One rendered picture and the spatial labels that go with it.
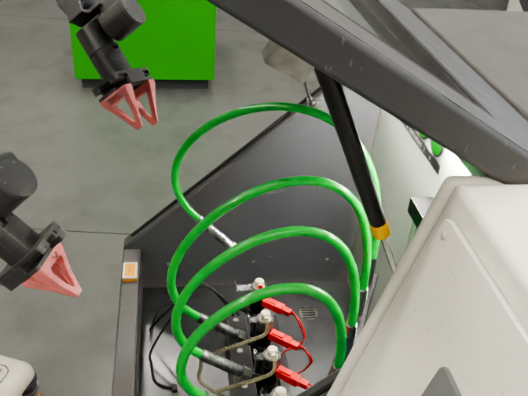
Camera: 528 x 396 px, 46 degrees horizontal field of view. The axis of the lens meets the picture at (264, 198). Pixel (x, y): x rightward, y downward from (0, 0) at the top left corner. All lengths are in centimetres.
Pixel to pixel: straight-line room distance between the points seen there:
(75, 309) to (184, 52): 225
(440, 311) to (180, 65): 396
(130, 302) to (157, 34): 321
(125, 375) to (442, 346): 72
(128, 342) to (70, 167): 246
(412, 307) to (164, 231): 88
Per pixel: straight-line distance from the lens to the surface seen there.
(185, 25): 434
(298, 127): 131
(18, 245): 91
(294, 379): 101
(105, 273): 286
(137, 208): 324
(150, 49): 440
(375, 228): 66
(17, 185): 86
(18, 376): 214
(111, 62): 116
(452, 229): 59
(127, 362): 120
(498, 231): 55
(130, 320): 128
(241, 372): 102
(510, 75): 104
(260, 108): 102
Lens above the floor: 184
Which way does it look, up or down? 33 degrees down
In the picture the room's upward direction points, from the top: 5 degrees clockwise
